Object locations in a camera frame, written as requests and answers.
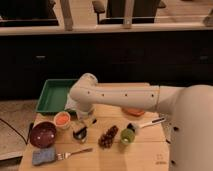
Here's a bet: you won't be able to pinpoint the dark red bowl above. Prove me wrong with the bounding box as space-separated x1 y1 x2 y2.
30 121 56 148

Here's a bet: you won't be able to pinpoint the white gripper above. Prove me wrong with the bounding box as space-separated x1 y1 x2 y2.
76 109 97 128

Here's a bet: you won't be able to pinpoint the green plastic tray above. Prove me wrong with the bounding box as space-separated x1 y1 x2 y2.
36 79 76 115

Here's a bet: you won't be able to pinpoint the white cup orange contents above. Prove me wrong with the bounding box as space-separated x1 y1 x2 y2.
53 111 70 130

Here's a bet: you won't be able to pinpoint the dark cabinet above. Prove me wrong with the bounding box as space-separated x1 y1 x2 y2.
0 30 213 99

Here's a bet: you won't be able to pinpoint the metal cup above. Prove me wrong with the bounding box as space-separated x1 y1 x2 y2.
73 127 87 141

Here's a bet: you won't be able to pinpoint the white cloth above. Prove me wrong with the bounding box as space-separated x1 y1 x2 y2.
65 97 76 111

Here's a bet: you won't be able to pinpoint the black office chair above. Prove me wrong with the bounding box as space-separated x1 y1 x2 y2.
92 0 166 25

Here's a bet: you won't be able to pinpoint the metal fork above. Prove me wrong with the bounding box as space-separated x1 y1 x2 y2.
56 148 93 161

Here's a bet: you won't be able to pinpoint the orange flat object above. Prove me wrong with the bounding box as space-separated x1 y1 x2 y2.
122 108 145 117

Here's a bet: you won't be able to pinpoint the blue sponge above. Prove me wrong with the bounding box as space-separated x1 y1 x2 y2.
32 147 56 166

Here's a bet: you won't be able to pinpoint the black cable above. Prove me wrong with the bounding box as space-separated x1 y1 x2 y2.
0 118 34 146

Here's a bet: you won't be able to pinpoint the brown grape bunch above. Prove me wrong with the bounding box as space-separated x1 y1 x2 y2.
98 125 118 148

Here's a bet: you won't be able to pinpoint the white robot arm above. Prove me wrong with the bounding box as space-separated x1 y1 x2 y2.
69 73 213 171

